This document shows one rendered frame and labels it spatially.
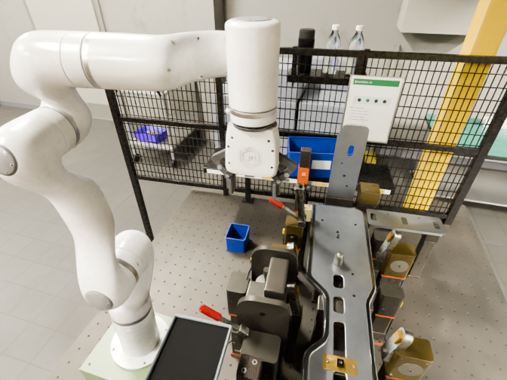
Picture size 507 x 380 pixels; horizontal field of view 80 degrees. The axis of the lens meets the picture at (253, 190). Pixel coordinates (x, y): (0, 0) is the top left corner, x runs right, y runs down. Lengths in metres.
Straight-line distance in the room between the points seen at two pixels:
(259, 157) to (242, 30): 0.21
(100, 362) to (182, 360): 0.52
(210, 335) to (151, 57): 0.57
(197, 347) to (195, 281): 0.71
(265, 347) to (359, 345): 0.27
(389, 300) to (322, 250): 0.26
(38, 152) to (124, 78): 0.22
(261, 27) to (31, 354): 2.22
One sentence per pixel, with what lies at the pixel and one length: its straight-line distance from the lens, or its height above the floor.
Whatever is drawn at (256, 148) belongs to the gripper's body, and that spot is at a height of 1.56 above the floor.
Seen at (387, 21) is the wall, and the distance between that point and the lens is 3.61.
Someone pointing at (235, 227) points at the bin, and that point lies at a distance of 1.54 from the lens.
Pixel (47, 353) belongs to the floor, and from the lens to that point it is 2.35.
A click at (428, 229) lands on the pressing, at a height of 1.00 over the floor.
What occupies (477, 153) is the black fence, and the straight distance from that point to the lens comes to 1.74.
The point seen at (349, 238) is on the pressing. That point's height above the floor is 1.00.
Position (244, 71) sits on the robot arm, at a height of 1.69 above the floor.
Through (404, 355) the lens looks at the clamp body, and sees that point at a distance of 0.93.
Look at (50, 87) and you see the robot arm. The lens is 0.65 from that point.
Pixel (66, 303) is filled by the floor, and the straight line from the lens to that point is 2.52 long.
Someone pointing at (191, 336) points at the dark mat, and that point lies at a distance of 0.76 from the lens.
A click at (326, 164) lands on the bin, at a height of 1.10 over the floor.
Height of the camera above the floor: 1.82
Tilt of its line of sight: 36 degrees down
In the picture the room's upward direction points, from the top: straight up
